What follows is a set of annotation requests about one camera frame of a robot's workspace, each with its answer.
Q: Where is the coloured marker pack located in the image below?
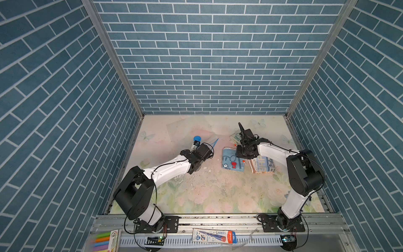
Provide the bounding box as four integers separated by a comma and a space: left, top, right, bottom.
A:
89, 230, 122, 252

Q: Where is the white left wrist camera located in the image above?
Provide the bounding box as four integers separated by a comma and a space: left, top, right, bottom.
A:
190, 140, 200, 151

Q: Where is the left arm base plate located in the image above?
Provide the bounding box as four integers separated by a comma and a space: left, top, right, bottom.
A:
135, 216, 179, 234

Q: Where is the clear vacuum bag blue zip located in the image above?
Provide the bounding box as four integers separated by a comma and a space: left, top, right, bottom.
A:
166, 115, 219, 150

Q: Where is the aluminium mounting rail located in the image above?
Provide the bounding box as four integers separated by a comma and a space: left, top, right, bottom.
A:
91, 212, 350, 235

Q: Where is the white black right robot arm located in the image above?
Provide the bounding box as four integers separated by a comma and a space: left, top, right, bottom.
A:
236, 123, 325, 232

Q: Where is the blue cartoon towel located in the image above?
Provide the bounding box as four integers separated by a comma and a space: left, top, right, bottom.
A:
221, 147, 245, 172

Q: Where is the red blue toothbrush package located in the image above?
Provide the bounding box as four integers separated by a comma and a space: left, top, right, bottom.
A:
192, 228, 238, 245

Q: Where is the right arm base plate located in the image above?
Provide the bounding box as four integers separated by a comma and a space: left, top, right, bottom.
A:
256, 214, 305, 233

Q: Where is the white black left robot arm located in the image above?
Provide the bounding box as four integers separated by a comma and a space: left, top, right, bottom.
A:
113, 143, 214, 225

